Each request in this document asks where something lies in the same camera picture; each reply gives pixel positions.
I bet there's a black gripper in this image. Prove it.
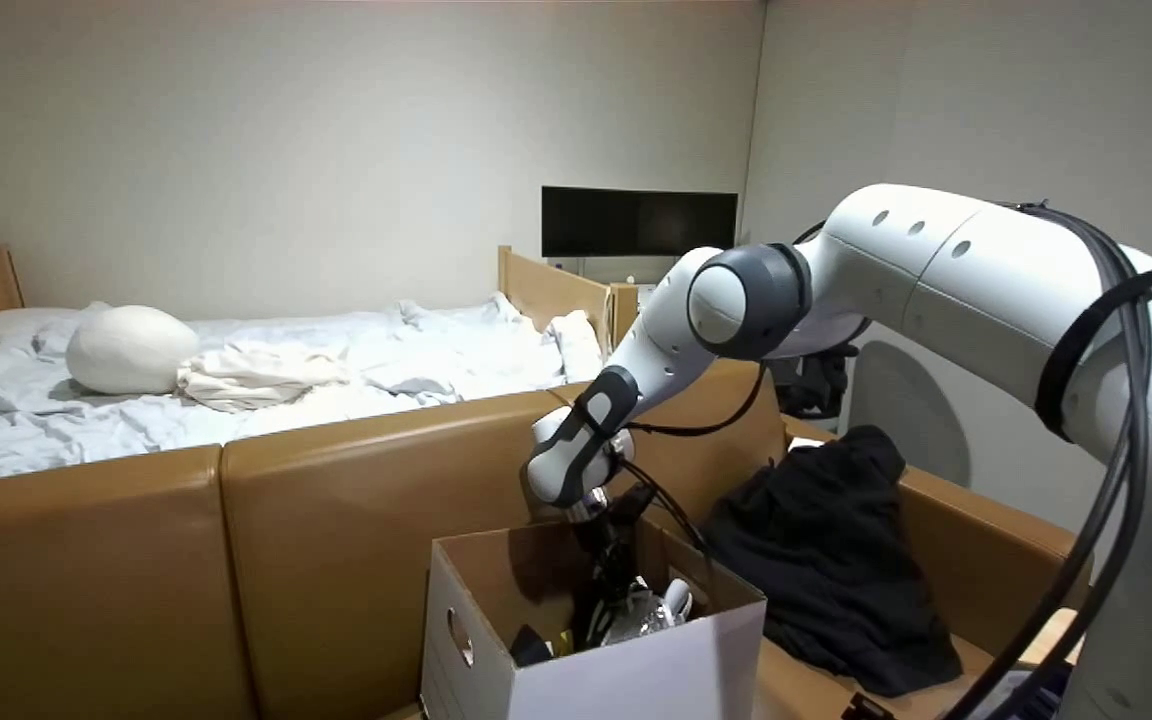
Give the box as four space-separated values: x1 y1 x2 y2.
571 508 660 654

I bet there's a black hoodie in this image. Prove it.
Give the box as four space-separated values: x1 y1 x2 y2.
704 423 962 698

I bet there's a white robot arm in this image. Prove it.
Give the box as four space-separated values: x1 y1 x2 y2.
523 183 1152 720

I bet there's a white cardboard box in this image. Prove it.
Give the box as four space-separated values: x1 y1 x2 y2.
421 524 764 720

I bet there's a tan leather couch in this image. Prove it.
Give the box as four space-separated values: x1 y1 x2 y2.
0 363 1073 720

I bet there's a black computer monitor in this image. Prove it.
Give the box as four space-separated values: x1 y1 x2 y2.
539 190 736 257

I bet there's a round white pillow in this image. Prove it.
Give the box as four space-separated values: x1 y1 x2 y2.
68 303 201 397

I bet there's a wooden bed with white sheets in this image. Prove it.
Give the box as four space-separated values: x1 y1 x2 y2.
0 246 638 479

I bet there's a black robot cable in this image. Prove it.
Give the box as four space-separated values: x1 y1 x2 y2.
941 198 1152 720

